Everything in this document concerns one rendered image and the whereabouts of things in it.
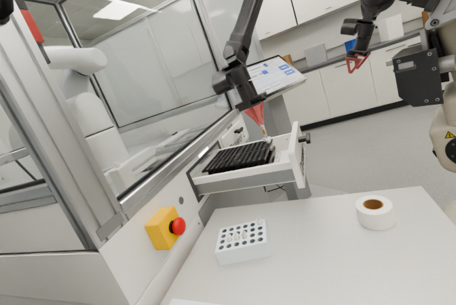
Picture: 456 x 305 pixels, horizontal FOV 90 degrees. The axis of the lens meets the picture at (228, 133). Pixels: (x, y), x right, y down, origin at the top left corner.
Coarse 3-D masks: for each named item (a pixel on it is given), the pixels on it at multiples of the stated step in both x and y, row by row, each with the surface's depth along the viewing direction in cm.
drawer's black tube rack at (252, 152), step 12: (252, 144) 85; (264, 144) 80; (216, 156) 86; (228, 156) 81; (240, 156) 78; (252, 156) 73; (204, 168) 78; (216, 168) 74; (228, 168) 78; (240, 168) 74
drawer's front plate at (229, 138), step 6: (240, 120) 123; (234, 126) 113; (240, 126) 121; (228, 132) 105; (234, 132) 111; (240, 132) 119; (222, 138) 99; (228, 138) 103; (234, 138) 110; (246, 138) 126; (228, 144) 101; (234, 144) 108; (240, 144) 115
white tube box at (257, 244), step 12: (228, 228) 59; (240, 228) 57; (252, 228) 56; (264, 228) 54; (240, 240) 53; (252, 240) 53; (264, 240) 51; (216, 252) 52; (228, 252) 52; (240, 252) 51; (252, 252) 51; (264, 252) 51
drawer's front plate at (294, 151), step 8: (296, 128) 75; (296, 136) 69; (296, 144) 65; (304, 144) 84; (288, 152) 59; (296, 152) 61; (304, 152) 78; (296, 160) 59; (304, 160) 73; (296, 168) 59; (304, 168) 68; (296, 176) 60; (304, 176) 65; (304, 184) 61
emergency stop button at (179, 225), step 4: (176, 220) 53; (180, 220) 53; (184, 220) 54; (172, 224) 52; (176, 224) 52; (180, 224) 53; (184, 224) 54; (172, 228) 52; (176, 228) 52; (180, 228) 52; (184, 228) 54; (176, 232) 52; (180, 232) 52
